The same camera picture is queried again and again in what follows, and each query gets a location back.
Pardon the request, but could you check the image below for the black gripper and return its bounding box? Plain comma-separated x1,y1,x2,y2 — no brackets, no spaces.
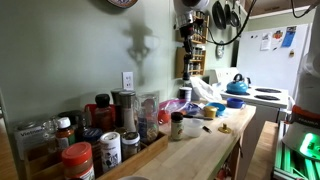
179,25,196,56

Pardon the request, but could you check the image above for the blue and white can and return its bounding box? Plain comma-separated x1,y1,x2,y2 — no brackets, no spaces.
178,86,193,102

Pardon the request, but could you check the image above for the wooden spice rack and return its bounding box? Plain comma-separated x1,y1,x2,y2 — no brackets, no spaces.
175,46,207,80
190,11,211,45

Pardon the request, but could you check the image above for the large black hanging pan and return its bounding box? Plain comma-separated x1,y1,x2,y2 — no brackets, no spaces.
211,0,228,31

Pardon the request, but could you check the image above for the white plastic bag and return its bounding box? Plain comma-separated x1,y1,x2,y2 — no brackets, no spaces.
189,76,223,104

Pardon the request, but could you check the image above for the narrow black hanging pan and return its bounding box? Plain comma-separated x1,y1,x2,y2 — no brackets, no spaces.
223,0,233,25

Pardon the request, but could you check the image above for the small black hanging pan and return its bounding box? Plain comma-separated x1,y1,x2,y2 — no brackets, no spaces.
229,0,242,29

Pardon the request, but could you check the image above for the clear zip plastic bag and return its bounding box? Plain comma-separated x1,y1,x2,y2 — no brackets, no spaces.
158,98,193,116

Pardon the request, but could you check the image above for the blue kettle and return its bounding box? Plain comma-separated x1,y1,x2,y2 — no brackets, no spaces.
226,73,252,95

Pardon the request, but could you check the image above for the blue shallow bowl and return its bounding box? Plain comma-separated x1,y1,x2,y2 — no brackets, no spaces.
204,101,227,117

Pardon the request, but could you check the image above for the gold lid jar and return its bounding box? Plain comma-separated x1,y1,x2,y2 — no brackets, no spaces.
203,105,219,119

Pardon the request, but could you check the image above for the black slim utensil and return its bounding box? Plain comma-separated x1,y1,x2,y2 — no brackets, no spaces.
182,114,215,121

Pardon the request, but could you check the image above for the black stove burner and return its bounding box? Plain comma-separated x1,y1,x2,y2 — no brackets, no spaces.
225,89,251,97
253,94,281,102
254,87,283,95

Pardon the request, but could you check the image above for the white paper note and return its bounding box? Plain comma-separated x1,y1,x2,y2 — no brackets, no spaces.
259,32,273,52

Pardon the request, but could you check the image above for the white plastic container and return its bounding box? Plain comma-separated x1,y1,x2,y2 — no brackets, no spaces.
182,118,205,139

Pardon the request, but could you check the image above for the black lid spice jar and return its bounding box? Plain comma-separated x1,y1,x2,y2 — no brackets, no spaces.
170,111,185,142

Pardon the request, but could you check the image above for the white refrigerator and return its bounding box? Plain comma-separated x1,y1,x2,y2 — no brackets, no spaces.
235,23,313,102

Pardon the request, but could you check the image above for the small brass object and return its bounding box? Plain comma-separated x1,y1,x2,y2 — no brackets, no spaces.
217,123,233,135

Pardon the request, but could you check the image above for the colourful fridge magnet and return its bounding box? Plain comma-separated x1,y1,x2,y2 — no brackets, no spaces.
271,29,285,43

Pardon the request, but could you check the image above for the dark pepper grinder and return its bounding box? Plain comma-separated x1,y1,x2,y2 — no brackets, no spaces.
110,87,125,130

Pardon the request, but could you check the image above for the blue paper sheet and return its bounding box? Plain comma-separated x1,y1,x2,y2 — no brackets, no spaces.
281,25,298,49

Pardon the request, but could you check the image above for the white stove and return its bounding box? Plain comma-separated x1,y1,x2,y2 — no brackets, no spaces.
208,67,291,180

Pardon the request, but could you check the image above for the wooden butcher block table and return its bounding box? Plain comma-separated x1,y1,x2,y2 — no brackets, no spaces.
96,99,258,180

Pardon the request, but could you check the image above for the black cap sauce bottle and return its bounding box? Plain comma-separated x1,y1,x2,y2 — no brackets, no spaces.
93,93,115,134

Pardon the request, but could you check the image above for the dark spice jar white lid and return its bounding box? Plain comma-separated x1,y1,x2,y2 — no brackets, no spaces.
120,131,142,162

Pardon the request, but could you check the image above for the red container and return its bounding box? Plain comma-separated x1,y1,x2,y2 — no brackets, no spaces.
83,103,116,126

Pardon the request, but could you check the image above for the wooden spice tray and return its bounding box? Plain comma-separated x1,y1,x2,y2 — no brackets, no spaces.
23,131,170,180

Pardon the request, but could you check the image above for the white spice shaker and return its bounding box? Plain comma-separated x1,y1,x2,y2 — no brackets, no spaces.
99,131,123,174

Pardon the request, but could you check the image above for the blue lid jar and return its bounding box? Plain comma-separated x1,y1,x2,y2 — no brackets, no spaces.
82,127,104,152

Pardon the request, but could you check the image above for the dark round pot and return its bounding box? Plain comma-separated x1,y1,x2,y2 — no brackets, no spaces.
58,109,85,135

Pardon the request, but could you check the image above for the white cap spice bottle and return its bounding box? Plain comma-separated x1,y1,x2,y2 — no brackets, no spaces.
54,116,77,151

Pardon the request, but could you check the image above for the robot mounting stand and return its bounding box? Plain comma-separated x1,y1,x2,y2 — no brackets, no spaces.
271,119,320,180

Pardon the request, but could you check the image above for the orange lid jar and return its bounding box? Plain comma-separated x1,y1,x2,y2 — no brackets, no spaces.
60,141,96,180

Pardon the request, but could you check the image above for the small clear glass jar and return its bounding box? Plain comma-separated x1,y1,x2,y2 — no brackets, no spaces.
42,116,61,141

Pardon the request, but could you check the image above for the white printed box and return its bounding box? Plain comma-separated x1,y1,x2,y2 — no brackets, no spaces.
13,121,52,161

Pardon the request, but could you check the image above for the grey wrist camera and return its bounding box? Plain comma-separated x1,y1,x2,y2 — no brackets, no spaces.
174,12,196,28

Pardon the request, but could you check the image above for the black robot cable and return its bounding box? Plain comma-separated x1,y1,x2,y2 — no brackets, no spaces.
195,0,258,47
290,0,320,19

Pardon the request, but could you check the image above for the white wall outlet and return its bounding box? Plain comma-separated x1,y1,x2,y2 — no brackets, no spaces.
121,71,135,91

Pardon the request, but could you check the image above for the blue cup with handle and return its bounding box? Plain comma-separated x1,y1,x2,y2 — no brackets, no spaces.
226,97,247,110

